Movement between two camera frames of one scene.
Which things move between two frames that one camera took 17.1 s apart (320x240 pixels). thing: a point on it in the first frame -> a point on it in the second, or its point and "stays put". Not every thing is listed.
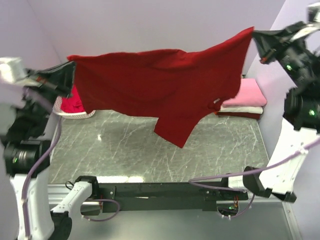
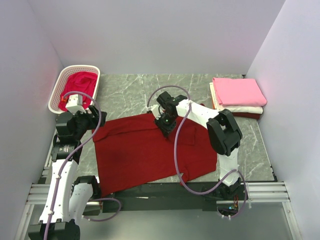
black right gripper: [270, 43] -> [165, 130]
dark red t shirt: [180, 85] -> [134, 153]
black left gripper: [58, 79] -> [94, 121]
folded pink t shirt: [249, 94] stays put
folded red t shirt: [245, 115] stays put
